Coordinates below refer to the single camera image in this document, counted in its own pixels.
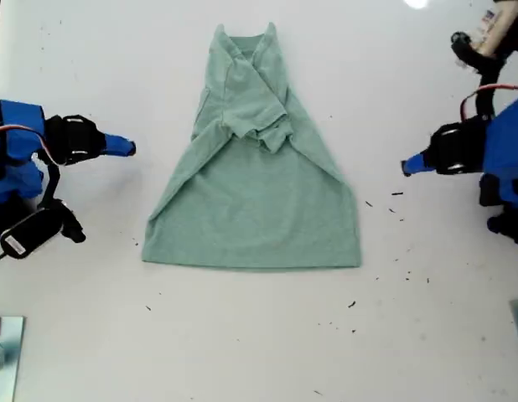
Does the green t-shirt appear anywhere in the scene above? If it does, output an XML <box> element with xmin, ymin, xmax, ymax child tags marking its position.
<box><xmin>140</xmin><ymin>23</ymin><xmax>364</xmax><ymax>271</ymax></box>

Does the red white arm wire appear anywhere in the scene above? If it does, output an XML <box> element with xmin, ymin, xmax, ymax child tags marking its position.
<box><xmin>0</xmin><ymin>124</ymin><xmax>61</xmax><ymax>167</ymax></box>
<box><xmin>459</xmin><ymin>83</ymin><xmax>518</xmax><ymax>123</ymax></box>

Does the black camera stalk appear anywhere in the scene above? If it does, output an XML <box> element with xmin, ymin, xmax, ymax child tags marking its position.
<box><xmin>35</xmin><ymin>161</ymin><xmax>87</xmax><ymax>245</ymax></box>
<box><xmin>449</xmin><ymin>30</ymin><xmax>510</xmax><ymax>119</ymax></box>

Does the black camera box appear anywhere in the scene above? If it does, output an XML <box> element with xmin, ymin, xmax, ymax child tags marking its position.
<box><xmin>0</xmin><ymin>208</ymin><xmax>62</xmax><ymax>261</ymax></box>
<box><xmin>478</xmin><ymin>0</ymin><xmax>518</xmax><ymax>56</ymax></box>

